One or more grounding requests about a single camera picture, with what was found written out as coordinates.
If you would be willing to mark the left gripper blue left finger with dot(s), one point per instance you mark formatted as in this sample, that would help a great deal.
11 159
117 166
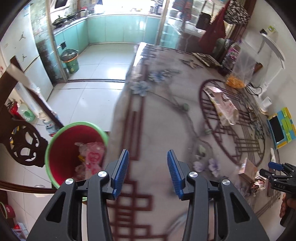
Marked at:
119 173

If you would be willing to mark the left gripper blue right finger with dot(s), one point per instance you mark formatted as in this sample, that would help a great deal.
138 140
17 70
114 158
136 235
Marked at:
176 173

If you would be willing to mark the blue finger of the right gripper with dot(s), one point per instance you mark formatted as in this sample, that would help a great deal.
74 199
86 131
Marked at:
275 166

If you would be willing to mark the pink snack wrapper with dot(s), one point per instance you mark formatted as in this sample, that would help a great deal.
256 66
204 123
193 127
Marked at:
91 159

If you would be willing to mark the pink white carton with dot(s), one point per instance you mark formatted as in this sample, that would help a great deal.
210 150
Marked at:
227 112

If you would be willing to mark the green kitchen trash bin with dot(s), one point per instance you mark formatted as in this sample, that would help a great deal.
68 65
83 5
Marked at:
70 58

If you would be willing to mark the teal kitchen cabinets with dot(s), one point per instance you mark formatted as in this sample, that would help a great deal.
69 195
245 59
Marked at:
106 29

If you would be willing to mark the right hand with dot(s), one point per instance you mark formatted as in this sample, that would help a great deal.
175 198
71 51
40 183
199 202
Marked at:
287 202

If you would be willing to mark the colourful cased tablet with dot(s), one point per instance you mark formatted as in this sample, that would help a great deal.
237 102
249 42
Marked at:
282 128

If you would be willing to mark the red bin with green rim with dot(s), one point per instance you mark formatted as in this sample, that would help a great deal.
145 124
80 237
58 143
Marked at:
61 156

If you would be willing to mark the floral tablecloth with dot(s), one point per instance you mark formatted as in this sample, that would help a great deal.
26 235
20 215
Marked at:
163 107

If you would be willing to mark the plastic bag with orange snacks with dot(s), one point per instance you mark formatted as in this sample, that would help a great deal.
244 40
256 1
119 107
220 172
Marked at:
243 69

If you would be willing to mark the white detergent bottle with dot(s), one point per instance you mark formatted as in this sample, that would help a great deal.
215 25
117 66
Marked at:
25 112

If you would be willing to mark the patterned box on table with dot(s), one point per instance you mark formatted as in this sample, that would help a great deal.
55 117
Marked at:
207 60

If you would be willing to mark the dark wooden chair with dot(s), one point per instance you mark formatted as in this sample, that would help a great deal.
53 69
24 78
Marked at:
13 131

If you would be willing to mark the white desk lamp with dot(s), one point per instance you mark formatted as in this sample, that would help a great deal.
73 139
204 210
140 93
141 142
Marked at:
274 59

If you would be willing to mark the dark red hanging garment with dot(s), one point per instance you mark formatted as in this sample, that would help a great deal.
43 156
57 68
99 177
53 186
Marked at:
215 31

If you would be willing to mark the black white patterned bag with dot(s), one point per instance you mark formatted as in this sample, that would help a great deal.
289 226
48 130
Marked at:
236 14

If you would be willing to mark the black hanging bag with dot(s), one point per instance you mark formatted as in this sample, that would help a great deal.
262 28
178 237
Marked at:
203 22

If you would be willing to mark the black wok on stove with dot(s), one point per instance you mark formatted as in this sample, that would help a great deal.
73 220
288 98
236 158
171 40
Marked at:
60 20

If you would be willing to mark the white refrigerator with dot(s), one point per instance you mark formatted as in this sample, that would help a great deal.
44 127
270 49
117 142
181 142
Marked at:
19 41

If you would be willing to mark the plaid hanging cloth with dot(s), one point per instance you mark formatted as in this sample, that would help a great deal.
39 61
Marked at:
185 7

